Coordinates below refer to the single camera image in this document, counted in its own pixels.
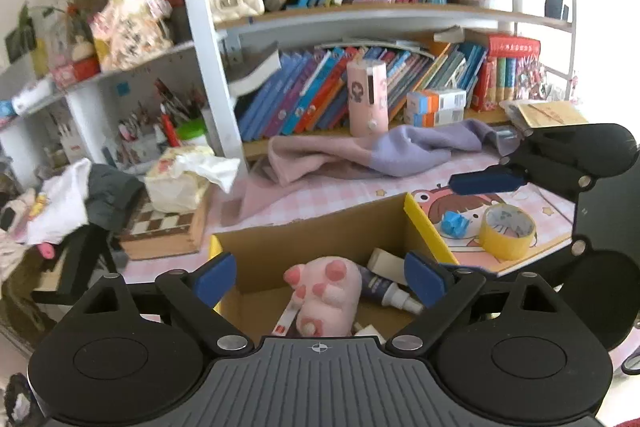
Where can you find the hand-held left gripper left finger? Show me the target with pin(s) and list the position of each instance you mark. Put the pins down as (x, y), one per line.
(216, 278)

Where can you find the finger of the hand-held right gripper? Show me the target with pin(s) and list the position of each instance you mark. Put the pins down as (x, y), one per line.
(487, 183)
(575, 248)

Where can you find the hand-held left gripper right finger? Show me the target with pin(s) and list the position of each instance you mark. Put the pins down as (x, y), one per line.
(424, 279)

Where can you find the white packet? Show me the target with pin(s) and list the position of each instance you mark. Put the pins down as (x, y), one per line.
(386, 264)

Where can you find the dark tube white cap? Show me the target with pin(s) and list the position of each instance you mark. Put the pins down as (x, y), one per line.
(377, 287)

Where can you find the cardboard box with yellow flaps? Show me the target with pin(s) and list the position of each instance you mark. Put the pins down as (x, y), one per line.
(260, 257)

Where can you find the blue clip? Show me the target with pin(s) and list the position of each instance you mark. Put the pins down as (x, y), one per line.
(455, 224)

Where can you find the yellow tape roll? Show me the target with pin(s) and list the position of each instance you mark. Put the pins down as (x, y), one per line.
(505, 247)

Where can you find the pink paw plush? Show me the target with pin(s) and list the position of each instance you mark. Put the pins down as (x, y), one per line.
(327, 294)

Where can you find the wooden chess board box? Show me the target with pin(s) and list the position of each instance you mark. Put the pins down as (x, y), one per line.
(160, 232)

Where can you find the white red stick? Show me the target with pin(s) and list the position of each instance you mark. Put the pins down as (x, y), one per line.
(287, 319)

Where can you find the orange white small box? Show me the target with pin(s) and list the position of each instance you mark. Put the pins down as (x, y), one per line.
(435, 99)
(432, 118)

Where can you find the tan notebook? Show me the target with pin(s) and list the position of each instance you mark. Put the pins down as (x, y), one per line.
(545, 114)

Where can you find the floral tissue pack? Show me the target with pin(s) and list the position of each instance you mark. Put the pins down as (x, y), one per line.
(175, 179)

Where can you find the pink and purple scarf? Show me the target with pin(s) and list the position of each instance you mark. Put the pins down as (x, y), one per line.
(380, 154)

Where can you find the red boxed book set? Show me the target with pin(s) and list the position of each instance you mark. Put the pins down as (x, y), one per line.
(507, 72)

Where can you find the pink checked desk mat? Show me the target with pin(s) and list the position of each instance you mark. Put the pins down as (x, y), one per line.
(325, 202)

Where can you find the dark grey cloth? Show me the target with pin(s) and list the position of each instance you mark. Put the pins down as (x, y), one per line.
(112, 197)

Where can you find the pink cylinder humidifier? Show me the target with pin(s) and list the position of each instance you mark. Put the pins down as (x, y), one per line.
(367, 102)

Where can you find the green lidded jar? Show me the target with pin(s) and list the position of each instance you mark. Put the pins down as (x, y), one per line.
(192, 134)

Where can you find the pen holder with brushes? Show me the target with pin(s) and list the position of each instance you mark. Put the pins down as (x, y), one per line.
(137, 142)

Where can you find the white crumpled cloth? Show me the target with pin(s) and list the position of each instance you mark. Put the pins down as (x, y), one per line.
(57, 202)

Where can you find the row of colourful books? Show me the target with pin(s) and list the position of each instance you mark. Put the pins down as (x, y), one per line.
(300, 97)

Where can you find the white desktop shelf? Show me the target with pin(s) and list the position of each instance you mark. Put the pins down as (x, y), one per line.
(90, 117)

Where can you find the thick white paged book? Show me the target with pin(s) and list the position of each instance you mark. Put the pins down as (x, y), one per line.
(255, 72)

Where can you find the red flat box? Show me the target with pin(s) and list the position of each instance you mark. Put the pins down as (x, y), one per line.
(75, 72)

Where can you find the floral plush toy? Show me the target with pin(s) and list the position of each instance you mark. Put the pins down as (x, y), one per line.
(132, 27)

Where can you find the black stand frame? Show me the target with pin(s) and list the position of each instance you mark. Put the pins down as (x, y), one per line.
(75, 267)

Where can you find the white frame bookshelf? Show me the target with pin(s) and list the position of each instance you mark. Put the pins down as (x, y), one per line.
(205, 57)

